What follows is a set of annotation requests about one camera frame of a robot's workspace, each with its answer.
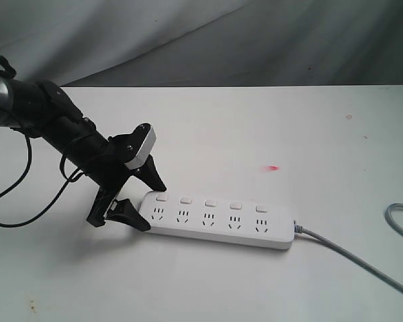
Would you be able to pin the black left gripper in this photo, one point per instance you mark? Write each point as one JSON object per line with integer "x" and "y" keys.
{"x": 105, "y": 166}

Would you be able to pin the white five-outlet power strip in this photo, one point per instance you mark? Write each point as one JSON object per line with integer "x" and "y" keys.
{"x": 216, "y": 219}

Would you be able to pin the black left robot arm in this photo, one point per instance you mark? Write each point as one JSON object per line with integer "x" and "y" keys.
{"x": 44, "y": 110}

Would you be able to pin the grey backdrop cloth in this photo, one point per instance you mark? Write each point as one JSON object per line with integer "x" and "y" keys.
{"x": 204, "y": 43}

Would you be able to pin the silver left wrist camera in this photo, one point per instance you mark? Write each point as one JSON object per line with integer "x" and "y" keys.
{"x": 138, "y": 146}

